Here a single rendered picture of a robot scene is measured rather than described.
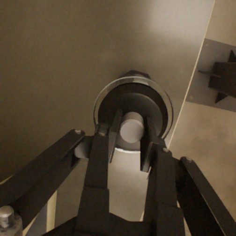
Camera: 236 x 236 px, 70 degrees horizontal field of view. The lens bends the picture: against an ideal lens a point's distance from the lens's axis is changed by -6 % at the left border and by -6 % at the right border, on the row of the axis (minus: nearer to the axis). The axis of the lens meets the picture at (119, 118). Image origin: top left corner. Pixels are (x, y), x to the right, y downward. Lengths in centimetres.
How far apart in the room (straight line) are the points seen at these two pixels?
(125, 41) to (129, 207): 50
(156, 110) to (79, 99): 30
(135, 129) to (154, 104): 4
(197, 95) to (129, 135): 130
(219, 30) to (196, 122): 72
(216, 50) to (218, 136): 70
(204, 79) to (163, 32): 105
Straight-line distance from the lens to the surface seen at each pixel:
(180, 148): 161
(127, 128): 19
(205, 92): 149
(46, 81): 51
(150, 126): 18
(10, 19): 57
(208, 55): 147
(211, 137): 165
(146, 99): 21
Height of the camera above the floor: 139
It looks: 71 degrees down
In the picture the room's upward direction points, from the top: 163 degrees counter-clockwise
